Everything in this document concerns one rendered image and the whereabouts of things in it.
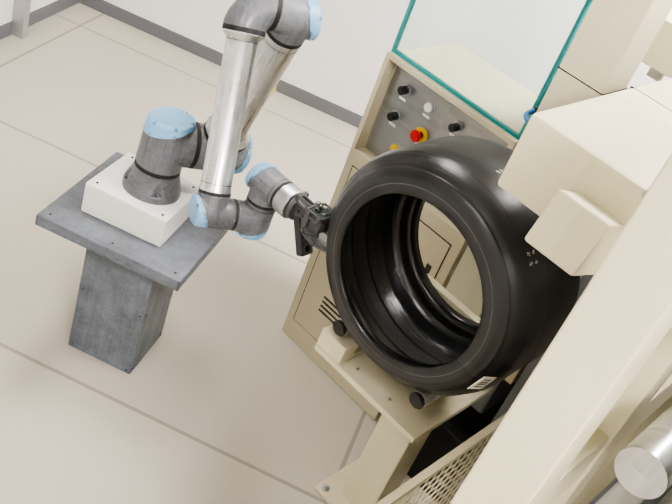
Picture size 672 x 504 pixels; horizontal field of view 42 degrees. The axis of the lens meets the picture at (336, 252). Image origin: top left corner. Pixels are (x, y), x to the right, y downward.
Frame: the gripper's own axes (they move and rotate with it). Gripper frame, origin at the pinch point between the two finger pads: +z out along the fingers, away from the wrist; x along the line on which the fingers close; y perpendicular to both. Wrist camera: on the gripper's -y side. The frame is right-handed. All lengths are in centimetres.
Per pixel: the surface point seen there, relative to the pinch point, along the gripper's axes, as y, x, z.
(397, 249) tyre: 2.1, 15.4, 5.9
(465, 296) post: -4.6, 28.4, 24.4
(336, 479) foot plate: -101, 30, 14
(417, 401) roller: -11.4, -8.5, 40.9
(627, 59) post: 72, 32, 31
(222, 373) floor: -102, 26, -46
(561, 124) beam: 77, -31, 49
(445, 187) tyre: 43, -12, 25
